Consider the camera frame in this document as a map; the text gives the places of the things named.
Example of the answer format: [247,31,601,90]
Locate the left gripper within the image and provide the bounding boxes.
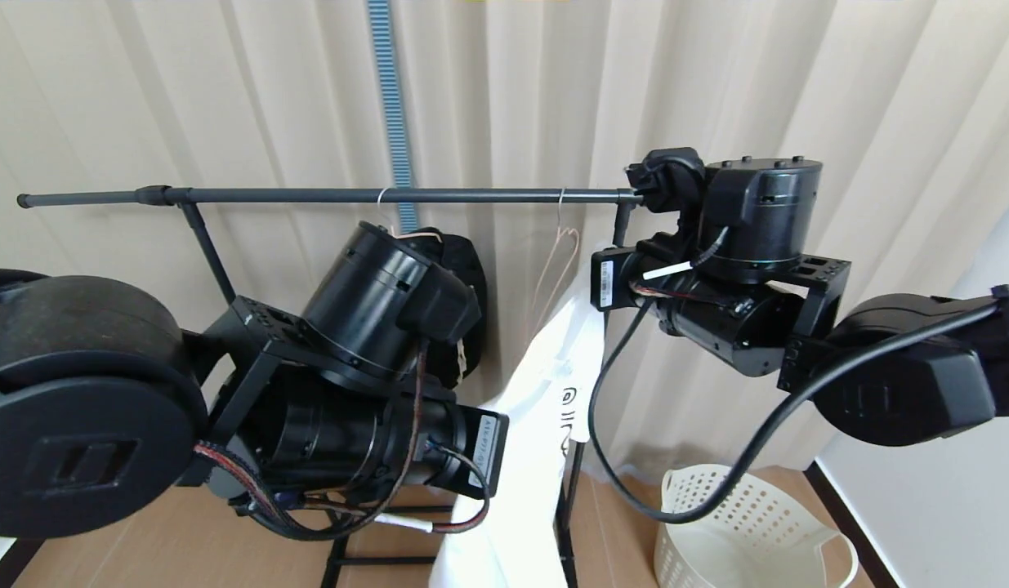
[261,390,510,501]

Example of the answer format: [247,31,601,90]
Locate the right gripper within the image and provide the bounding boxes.
[590,249,809,376]

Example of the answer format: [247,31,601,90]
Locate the white garment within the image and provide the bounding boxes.
[429,245,608,588]

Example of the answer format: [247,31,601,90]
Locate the black shorts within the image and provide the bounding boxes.
[422,229,489,389]

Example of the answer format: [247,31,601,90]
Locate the pink clothes hanger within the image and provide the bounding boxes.
[527,189,583,344]
[377,188,444,243]

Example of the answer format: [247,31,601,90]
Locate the white laundry basket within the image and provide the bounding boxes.
[654,464,859,588]

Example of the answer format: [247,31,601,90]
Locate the black clothes rack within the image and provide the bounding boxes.
[18,185,644,588]

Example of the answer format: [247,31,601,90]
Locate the beige curtain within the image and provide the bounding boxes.
[0,0,399,385]
[390,0,1009,483]

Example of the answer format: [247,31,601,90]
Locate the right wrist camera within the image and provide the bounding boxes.
[625,147,708,270]

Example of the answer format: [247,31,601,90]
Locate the black cable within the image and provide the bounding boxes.
[587,290,1009,523]

